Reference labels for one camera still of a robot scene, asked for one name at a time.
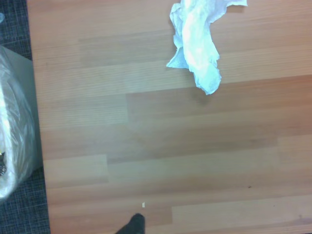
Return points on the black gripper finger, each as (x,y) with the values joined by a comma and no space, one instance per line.
(135,225)

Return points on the white tissue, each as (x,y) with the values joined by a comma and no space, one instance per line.
(197,48)

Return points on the clear plastic bin liner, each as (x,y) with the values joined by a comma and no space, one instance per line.
(12,126)

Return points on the grey trash bin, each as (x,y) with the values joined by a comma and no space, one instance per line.
(26,97)

